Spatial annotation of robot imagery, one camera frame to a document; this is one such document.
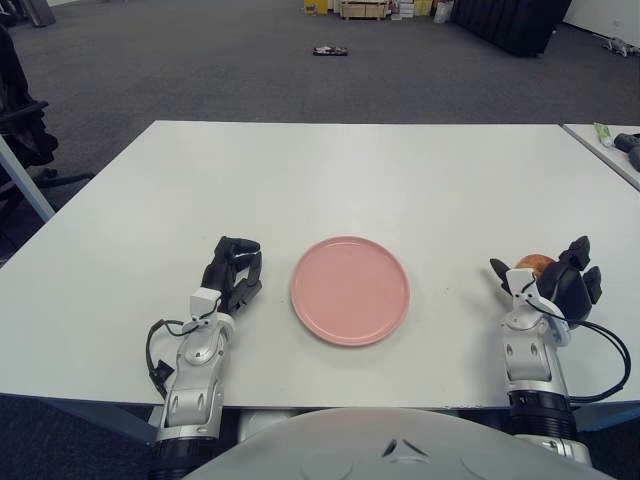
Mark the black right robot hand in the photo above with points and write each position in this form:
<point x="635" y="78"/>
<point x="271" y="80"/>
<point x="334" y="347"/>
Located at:
<point x="565" y="290"/>

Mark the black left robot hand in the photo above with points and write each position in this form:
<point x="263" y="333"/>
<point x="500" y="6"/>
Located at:
<point x="235" y="280"/>

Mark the red yellow apple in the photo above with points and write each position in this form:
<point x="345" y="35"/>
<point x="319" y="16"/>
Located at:
<point x="532" y="261"/>

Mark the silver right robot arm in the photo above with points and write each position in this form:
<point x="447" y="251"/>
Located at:
<point x="525" y="355"/>

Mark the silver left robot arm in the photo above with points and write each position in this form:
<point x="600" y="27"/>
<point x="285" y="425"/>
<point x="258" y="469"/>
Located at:
<point x="195" y="380"/>

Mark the pink round plate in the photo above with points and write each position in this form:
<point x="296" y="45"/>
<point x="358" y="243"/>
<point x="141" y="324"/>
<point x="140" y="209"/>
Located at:
<point x="350" y="292"/>

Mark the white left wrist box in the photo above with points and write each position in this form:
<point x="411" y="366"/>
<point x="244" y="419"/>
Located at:
<point x="204" y="302"/>

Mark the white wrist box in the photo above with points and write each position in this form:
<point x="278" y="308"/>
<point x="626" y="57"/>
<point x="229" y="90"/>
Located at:
<point x="204" y="302"/>
<point x="520" y="282"/>

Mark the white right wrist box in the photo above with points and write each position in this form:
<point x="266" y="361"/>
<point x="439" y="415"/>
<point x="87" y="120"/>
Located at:
<point x="520" y="282"/>

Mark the green white tube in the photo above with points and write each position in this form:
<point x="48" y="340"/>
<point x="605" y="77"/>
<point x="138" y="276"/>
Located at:
<point x="603" y="134"/>

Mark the grey robot torso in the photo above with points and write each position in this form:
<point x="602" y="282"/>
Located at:
<point x="400" y="450"/>

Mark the blue table leg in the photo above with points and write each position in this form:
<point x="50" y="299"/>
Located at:
<point x="25" y="185"/>

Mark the black flat floor object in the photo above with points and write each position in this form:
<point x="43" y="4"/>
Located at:
<point x="330" y="50"/>

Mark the grey robot dog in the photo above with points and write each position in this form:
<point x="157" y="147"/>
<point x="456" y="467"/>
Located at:
<point x="620" y="46"/>

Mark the black office chair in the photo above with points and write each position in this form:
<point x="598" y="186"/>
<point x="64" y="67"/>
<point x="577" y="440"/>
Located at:
<point x="20" y="125"/>

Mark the black curtain partition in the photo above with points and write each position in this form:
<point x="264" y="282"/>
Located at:
<point x="510" y="25"/>

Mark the yellow box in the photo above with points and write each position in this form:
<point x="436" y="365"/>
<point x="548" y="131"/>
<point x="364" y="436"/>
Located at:
<point x="316" y="6"/>

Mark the wooden crate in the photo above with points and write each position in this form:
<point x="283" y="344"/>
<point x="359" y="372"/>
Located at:
<point x="365" y="9"/>

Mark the white bag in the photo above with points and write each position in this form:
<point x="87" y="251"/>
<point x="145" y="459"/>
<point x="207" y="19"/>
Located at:
<point x="442" y="12"/>

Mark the stacked cardboard boxes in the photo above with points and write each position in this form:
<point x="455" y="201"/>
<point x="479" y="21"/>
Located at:
<point x="410" y="9"/>

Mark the grey floor bin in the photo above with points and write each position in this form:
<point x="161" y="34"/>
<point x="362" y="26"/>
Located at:
<point x="42" y="11"/>

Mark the blue table frame beam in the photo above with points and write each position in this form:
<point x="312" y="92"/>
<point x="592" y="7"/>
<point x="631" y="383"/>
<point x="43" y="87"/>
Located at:
<point x="100" y="417"/>
<point x="615" y="412"/>

